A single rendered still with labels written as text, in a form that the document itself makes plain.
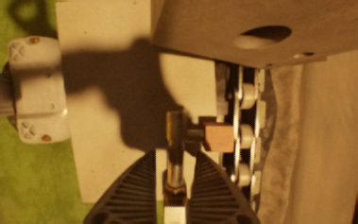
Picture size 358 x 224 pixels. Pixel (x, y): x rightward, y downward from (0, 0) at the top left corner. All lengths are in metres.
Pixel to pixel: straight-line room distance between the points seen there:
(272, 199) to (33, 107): 1.10
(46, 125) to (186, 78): 0.81
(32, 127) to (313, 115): 1.08
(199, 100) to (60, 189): 1.49
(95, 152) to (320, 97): 0.39
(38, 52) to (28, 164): 1.02
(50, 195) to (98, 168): 1.43
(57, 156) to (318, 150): 1.50
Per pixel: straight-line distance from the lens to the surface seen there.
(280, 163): 0.33
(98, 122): 0.22
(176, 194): 0.19
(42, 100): 1.01
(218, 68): 0.23
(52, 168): 1.53
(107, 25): 0.23
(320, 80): 0.35
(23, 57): 1.00
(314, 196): 0.40
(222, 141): 0.17
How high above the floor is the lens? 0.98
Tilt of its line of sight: 85 degrees down
